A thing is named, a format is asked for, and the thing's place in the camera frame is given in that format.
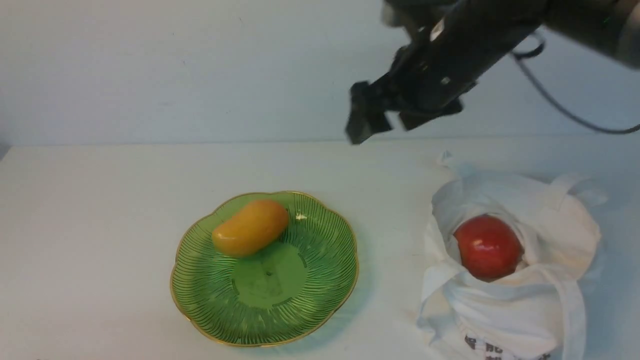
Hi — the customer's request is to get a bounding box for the dark robot arm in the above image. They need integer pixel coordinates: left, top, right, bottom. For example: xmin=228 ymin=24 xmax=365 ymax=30
xmin=345 ymin=0 xmax=640 ymax=145

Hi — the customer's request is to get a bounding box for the white cloth bag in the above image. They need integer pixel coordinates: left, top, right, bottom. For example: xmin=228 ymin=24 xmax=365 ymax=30
xmin=417 ymin=152 xmax=608 ymax=360

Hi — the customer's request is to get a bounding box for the black cable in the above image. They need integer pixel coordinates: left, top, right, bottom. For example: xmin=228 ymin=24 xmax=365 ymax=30
xmin=509 ymin=31 xmax=640 ymax=135

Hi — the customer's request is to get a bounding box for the red apple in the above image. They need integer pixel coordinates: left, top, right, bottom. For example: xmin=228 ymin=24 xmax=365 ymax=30
xmin=453 ymin=214 xmax=524 ymax=282

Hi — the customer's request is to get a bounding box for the green glass plate gold rim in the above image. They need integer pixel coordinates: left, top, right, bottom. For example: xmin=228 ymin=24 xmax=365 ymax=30
xmin=169 ymin=191 xmax=359 ymax=347

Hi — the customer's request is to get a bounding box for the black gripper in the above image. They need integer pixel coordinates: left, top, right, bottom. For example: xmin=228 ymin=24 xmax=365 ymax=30
xmin=345 ymin=0 xmax=548 ymax=145

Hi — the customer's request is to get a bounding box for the orange yellow mango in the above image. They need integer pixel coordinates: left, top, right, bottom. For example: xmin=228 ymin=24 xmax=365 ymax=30
xmin=212 ymin=199 xmax=290 ymax=258

